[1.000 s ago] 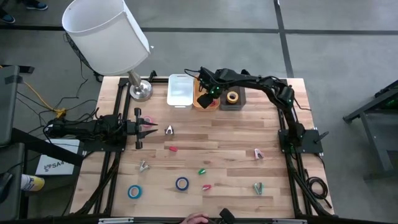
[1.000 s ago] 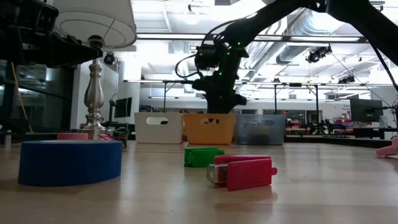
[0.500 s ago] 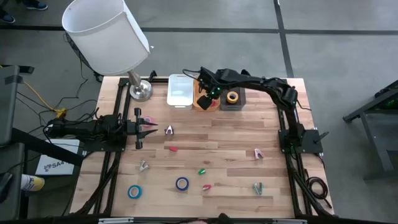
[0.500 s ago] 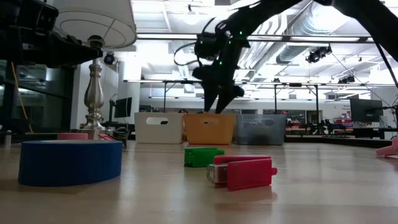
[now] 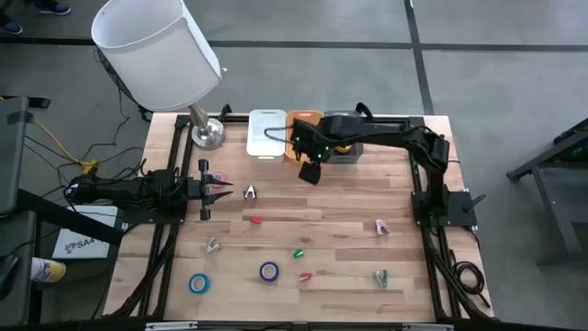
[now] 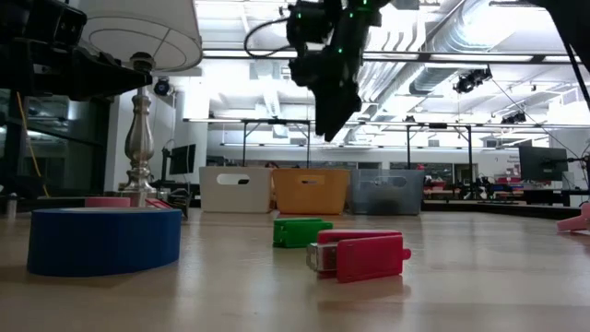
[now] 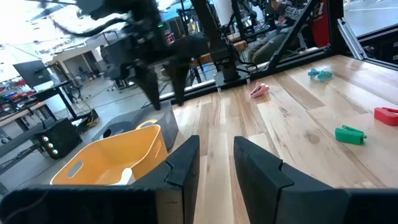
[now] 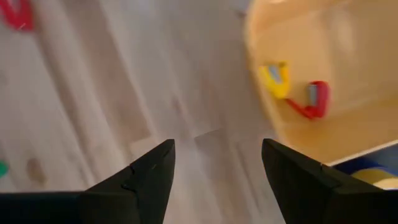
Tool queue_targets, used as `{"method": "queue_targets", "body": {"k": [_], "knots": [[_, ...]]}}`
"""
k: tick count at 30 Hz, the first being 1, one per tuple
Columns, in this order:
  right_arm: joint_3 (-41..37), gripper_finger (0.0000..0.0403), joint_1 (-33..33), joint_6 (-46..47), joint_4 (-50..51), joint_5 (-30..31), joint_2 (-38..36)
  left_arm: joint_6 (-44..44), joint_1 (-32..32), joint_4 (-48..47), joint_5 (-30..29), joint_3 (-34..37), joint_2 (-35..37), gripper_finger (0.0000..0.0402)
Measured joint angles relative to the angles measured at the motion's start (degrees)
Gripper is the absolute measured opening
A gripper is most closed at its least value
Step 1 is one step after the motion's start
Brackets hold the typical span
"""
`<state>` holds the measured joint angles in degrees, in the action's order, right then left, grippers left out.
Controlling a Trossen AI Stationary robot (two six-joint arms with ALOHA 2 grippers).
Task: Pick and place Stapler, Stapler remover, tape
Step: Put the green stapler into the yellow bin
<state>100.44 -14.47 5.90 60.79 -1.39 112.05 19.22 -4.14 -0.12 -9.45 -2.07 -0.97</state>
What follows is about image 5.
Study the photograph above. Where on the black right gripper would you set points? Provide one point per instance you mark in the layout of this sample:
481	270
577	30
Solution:
312	147

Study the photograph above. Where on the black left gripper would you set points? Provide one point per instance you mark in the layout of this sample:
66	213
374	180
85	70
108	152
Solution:
204	190

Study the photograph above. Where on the silver binder clip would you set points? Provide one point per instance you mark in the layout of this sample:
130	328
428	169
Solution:
211	246

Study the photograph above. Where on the dark blue tape roll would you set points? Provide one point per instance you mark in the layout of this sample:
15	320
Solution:
261	271

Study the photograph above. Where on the light blue tape roll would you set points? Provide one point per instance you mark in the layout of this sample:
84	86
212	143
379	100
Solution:
191	283

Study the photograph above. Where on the green mini stapler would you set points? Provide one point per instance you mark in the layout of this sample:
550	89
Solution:
298	253

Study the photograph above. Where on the pink binder clip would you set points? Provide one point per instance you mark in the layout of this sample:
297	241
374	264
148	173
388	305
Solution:
380	227

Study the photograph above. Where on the green binder clip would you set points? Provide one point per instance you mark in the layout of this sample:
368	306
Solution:
381	278

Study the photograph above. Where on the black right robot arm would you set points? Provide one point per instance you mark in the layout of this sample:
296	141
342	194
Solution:
390	135

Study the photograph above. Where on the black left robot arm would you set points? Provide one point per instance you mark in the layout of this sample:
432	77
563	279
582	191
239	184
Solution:
128	190

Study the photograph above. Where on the orange plastic bin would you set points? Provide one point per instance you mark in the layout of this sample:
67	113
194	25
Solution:
289	147

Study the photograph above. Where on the grey translucent plastic bin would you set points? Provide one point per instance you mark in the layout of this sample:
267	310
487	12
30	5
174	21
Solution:
349	158

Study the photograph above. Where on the white plastic bin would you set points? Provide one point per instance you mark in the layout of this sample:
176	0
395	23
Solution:
266	142

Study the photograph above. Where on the silver candlestick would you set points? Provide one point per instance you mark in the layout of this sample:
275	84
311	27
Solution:
209	133

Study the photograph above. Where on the black table clamp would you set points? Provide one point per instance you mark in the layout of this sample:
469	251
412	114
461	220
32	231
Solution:
365	109
226	111

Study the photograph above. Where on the white cardboard box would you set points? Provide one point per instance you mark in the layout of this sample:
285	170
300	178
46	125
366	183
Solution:
82	246

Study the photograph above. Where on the black metal beam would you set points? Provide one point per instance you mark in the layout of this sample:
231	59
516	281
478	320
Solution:
69	216

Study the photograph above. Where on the yellow white bottle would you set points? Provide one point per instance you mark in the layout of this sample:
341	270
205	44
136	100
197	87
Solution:
48	270

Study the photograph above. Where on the grey cabinet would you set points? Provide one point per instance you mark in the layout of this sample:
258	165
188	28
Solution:
11	156

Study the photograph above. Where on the person's shoe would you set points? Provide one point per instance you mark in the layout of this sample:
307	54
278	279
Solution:
10	26
53	7

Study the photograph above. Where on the grey metal cart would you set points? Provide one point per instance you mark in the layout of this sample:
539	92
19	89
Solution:
560	184

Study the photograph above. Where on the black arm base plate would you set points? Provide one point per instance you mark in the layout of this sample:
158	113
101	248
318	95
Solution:
459	207
151	218

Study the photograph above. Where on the black aluminium table frame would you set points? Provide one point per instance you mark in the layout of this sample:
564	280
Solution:
239	119

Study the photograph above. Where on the silver metal bracket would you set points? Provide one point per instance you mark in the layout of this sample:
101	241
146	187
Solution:
427	327
170	326

